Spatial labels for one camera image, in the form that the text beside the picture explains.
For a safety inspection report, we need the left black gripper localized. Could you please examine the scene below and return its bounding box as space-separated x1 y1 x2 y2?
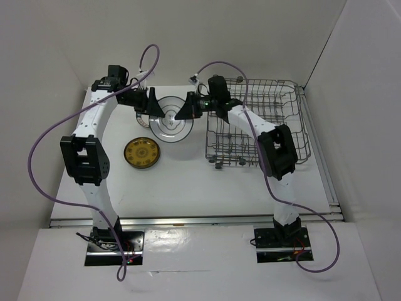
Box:
118 86 165 118

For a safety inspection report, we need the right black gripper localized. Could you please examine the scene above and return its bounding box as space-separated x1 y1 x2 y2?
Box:
175 90 218 119

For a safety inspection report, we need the white plate with rings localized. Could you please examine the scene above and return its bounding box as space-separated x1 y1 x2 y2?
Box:
148 96 193 143

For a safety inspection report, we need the yellow patterned plate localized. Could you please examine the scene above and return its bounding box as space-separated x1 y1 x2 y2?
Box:
123 137 161 169

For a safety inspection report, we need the white plate blue rim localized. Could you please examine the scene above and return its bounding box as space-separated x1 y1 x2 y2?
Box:
135 113 150 129

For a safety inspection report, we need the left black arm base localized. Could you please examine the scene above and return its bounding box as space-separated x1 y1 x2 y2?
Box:
76 231 145 267

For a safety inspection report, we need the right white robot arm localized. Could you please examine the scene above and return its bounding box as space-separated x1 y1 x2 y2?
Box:
175 76 301 246

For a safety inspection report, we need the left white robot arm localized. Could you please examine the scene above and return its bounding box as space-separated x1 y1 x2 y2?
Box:
60 65 165 250

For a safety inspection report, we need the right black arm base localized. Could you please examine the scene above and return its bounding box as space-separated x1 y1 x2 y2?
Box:
249 227 314 263

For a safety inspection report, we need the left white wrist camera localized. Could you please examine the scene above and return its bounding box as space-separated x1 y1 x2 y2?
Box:
136 70 155 89

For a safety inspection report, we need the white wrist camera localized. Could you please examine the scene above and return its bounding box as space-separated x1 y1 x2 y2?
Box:
136 70 155 89
189 73 202 95

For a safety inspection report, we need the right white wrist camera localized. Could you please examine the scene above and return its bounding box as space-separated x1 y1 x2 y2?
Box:
189 73 202 95

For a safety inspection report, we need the grey wire dish rack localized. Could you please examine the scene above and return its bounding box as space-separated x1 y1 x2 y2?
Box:
206 77 311 169

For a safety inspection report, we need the aluminium front rail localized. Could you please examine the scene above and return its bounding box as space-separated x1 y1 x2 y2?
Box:
49 214 344 228

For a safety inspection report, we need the aluminium side rail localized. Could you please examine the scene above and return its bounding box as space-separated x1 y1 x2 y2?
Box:
296 87 345 222

